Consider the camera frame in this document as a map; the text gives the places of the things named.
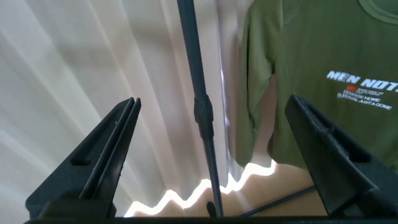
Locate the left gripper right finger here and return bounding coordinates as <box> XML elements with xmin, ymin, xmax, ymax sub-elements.
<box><xmin>284</xmin><ymin>94</ymin><xmax>398</xmax><ymax>218</ymax></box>

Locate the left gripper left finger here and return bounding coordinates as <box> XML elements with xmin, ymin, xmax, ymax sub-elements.
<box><xmin>24</xmin><ymin>96</ymin><xmax>142</xmax><ymax>219</ymax></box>

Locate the green printed t-shirt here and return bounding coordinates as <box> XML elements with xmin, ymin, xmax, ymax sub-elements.
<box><xmin>234</xmin><ymin>0</ymin><xmax>398</xmax><ymax>174</ymax></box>

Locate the black clothes rack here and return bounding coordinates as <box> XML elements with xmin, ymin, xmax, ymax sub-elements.
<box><xmin>176</xmin><ymin>0</ymin><xmax>317</xmax><ymax>218</ymax></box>

